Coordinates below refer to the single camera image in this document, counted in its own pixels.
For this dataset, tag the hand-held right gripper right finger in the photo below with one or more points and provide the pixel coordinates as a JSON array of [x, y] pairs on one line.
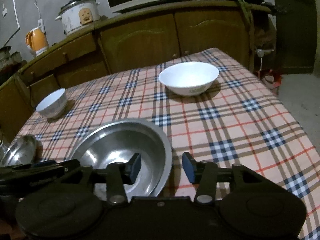
[[188, 167]]

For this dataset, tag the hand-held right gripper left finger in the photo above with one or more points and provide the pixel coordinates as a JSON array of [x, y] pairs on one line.
[[135, 168]]

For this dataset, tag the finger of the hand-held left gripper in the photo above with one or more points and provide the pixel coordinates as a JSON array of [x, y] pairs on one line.
[[42, 165]]

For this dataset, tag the wide-rimmed steel bowl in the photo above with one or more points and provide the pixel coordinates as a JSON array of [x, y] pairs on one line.
[[117, 145]]

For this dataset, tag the deep patterned white bowl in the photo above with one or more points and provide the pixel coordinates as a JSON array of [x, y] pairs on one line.
[[51, 101]]

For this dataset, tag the wide white bowl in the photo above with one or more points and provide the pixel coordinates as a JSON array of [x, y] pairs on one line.
[[187, 77]]

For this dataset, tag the plaid tablecloth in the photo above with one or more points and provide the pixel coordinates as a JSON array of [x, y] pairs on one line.
[[225, 130]]

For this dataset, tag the orange electric kettle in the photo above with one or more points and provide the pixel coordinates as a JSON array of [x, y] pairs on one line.
[[37, 41]]

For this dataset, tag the wooden kitchen cabinet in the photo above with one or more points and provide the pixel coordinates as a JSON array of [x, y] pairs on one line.
[[140, 42]]

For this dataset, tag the white rice cooker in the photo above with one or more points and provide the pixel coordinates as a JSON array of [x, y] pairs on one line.
[[77, 17]]

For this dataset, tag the dark green door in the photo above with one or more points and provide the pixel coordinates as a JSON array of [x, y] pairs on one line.
[[295, 25]]

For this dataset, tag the white wall switch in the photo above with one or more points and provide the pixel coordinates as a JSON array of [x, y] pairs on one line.
[[4, 12]]

